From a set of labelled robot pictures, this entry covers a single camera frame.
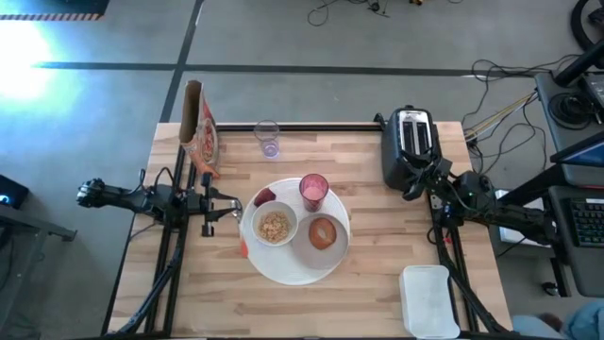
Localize dark laptop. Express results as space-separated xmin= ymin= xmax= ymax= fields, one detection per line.
xmin=549 ymin=131 xmax=604 ymax=188

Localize cereal rings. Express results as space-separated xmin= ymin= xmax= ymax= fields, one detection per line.
xmin=257 ymin=211 xmax=292 ymax=245

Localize black keyboard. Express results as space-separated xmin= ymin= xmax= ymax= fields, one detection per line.
xmin=568 ymin=197 xmax=604 ymax=249

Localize white rectangular tray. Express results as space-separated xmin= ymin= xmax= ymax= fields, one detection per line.
xmin=398 ymin=264 xmax=461 ymax=339

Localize red faceted tumbler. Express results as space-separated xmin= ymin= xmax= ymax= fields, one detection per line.
xmin=298 ymin=173 xmax=330 ymax=213

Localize orange pumpkin cereal box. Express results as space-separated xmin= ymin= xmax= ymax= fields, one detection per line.
xmin=177 ymin=79 xmax=222 ymax=179

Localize orange handled utensil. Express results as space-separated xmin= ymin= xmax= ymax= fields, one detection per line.
xmin=230 ymin=198 xmax=250 ymax=260

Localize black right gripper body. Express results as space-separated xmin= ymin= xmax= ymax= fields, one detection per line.
xmin=401 ymin=155 xmax=454 ymax=202

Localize person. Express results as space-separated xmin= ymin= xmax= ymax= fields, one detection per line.
xmin=512 ymin=299 xmax=604 ymax=340

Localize dark grey side desk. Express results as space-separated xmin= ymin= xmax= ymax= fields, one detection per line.
xmin=535 ymin=70 xmax=604 ymax=298

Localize clear glass tumbler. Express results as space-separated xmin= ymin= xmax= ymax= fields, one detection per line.
xmin=253 ymin=119 xmax=281 ymax=160

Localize round white woven placemat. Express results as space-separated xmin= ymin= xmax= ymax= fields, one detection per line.
xmin=239 ymin=178 xmax=351 ymax=287

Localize dark red apple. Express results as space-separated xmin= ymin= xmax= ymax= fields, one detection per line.
xmin=253 ymin=187 xmax=277 ymax=208

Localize white ceramic bowl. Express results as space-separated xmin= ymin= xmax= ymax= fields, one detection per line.
xmin=250 ymin=200 xmax=299 ymax=247

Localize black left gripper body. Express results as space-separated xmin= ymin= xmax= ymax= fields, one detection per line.
xmin=197 ymin=171 xmax=217 ymax=238

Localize black floor cables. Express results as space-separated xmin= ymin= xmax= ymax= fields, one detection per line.
xmin=306 ymin=0 xmax=466 ymax=27

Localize black hazard striped mat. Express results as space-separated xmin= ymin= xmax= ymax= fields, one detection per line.
xmin=0 ymin=0 xmax=110 ymax=23

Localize beige round plate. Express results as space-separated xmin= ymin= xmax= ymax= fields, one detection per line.
xmin=291 ymin=212 xmax=350 ymax=271

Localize black toaster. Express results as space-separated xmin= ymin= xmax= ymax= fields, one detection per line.
xmin=380 ymin=106 xmax=445 ymax=193

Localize white paper sheet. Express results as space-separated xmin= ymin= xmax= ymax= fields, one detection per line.
xmin=495 ymin=188 xmax=553 ymax=249

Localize black equipment stand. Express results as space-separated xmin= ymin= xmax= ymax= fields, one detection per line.
xmin=0 ymin=174 xmax=79 ymax=284

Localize yellow and black cable bundle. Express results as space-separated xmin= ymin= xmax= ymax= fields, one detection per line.
xmin=461 ymin=54 xmax=584 ymax=177

